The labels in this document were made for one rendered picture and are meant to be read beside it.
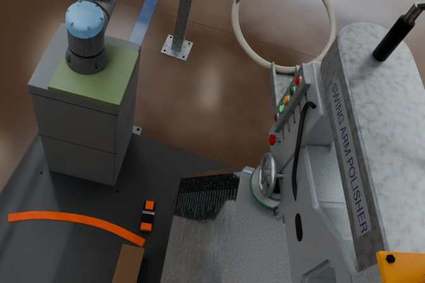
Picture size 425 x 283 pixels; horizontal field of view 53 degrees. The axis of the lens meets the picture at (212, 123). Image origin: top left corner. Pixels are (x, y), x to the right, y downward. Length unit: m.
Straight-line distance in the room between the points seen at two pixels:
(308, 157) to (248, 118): 1.77
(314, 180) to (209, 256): 0.65
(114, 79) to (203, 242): 0.80
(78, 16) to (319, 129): 1.06
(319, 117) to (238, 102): 1.92
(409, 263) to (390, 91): 0.44
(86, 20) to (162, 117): 1.27
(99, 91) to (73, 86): 0.11
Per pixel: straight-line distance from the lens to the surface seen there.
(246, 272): 1.72
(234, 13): 1.89
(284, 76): 1.88
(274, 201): 1.78
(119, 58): 2.03
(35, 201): 2.64
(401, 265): 0.89
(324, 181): 1.28
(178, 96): 3.03
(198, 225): 1.85
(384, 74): 1.17
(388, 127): 1.07
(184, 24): 3.08
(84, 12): 1.84
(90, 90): 1.92
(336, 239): 1.11
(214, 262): 1.73
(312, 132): 1.28
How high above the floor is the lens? 2.43
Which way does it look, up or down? 55 degrees down
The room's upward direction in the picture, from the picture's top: 21 degrees clockwise
